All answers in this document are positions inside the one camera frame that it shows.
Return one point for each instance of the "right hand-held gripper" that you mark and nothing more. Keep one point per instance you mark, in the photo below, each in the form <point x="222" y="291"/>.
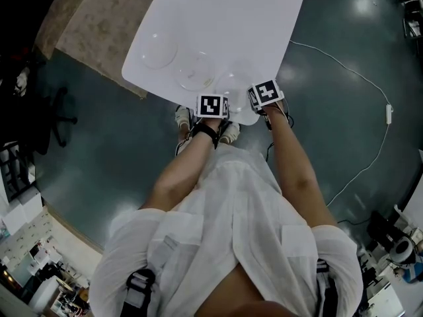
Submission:
<point x="267" y="92"/>

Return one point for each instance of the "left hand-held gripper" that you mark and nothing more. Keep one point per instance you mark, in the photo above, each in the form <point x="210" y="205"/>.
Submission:
<point x="211" y="106"/>

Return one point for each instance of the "clear glass bowl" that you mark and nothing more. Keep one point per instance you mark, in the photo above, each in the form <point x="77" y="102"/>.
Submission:
<point x="158" y="49"/>
<point x="195" y="72"/>
<point x="238" y="81"/>

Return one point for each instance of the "person's right forearm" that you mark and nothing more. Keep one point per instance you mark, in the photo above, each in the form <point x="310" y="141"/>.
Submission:
<point x="294" y="163"/>

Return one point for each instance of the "person's left forearm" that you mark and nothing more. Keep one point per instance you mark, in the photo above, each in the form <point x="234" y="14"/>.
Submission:
<point x="178" y="173"/>

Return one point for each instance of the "black wristband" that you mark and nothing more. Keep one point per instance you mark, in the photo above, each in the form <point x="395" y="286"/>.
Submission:
<point x="205" y="132"/>

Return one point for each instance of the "person's left white shoe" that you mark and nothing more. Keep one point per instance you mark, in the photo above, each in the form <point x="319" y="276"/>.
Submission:
<point x="182" y="117"/>

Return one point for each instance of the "person's white shoe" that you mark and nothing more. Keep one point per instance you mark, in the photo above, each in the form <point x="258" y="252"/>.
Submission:
<point x="182" y="117"/>
<point x="230" y="133"/>

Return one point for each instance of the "person's right white shoe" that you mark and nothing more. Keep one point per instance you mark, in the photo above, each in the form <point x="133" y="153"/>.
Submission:
<point x="230" y="133"/>

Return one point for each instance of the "white shirt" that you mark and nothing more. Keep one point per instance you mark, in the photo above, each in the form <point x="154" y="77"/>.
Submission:
<point x="231" y="230"/>

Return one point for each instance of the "beige patterned rug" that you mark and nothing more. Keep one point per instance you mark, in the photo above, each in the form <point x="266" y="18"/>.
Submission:
<point x="105" y="35"/>

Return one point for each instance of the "black office chair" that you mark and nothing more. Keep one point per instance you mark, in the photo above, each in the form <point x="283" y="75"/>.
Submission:
<point x="56" y="117"/>

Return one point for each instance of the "tan rug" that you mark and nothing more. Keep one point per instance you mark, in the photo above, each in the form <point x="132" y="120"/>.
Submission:
<point x="62" y="12"/>

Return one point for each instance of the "person's bare chest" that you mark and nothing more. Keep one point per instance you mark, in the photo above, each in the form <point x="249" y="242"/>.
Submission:
<point x="238" y="292"/>

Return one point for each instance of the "white round device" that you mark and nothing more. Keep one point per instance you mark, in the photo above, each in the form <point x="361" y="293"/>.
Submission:
<point x="401" y="249"/>

